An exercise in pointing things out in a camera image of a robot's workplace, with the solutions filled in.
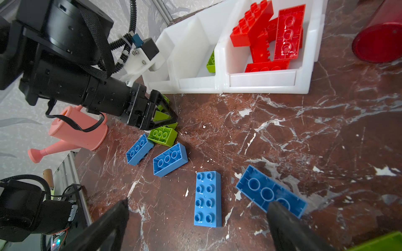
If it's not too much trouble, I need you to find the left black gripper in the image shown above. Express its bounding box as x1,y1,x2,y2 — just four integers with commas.
124,83,178,130

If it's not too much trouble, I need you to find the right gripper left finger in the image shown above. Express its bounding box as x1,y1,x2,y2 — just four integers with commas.
61,198,129,251

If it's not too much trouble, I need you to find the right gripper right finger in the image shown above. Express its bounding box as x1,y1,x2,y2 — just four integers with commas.
267,201,334,251

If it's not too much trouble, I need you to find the red lego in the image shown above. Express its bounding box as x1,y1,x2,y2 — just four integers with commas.
230,1,274,47
250,30,271,63
274,4,306,61

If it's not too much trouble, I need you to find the red lego studs up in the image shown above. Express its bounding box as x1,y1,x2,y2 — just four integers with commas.
245,60,290,73

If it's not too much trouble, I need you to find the red lego bottom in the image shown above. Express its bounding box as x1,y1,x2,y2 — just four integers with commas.
274,4,306,61

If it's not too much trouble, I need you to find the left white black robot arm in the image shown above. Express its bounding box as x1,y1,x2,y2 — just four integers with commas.
1,1,178,134

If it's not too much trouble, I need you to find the green lego on side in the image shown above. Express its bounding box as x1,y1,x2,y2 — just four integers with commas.
153,105,178,130

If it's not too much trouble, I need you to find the green lego hollow up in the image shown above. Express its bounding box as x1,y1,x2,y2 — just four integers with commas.
148,127,178,147

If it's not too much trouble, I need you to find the left circuit board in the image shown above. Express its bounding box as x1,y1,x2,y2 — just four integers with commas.
50,226,71,251

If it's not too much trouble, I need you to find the blue lego hollow right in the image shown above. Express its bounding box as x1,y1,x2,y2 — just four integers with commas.
236,165,308,218

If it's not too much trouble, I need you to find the white left bin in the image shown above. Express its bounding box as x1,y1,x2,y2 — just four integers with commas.
141,18,202,94

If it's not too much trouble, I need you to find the white bin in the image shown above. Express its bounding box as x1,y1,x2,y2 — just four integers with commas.
141,18,202,94
215,1,327,94
168,1,243,94

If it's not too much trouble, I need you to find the blue lego lower left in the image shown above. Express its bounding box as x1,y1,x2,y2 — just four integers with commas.
126,133,155,166

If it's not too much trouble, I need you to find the blue lego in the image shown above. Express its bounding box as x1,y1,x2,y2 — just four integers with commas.
153,143,188,177
126,133,155,166

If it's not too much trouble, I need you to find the white middle bin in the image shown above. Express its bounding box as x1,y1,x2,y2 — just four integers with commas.
168,1,243,94

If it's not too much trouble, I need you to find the green lego near bins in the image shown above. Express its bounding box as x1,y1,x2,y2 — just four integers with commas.
206,52,216,73

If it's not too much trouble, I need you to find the blue lego centre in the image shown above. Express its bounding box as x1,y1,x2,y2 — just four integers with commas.
153,143,188,177

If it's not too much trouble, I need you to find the white right bin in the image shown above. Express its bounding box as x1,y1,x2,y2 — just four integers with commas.
215,1,327,94

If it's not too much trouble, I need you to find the blue lego studs up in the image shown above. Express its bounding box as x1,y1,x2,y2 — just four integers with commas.
194,171,222,228

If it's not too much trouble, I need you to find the pink watering can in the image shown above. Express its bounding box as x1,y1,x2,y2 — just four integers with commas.
28,106,108,163

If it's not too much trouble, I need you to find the green lego right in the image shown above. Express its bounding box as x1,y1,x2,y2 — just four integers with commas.
349,232,402,251

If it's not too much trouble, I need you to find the red spray bottle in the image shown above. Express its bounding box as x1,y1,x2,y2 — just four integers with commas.
352,0,402,63

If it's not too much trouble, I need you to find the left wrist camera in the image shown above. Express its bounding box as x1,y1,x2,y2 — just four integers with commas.
121,31,166,87

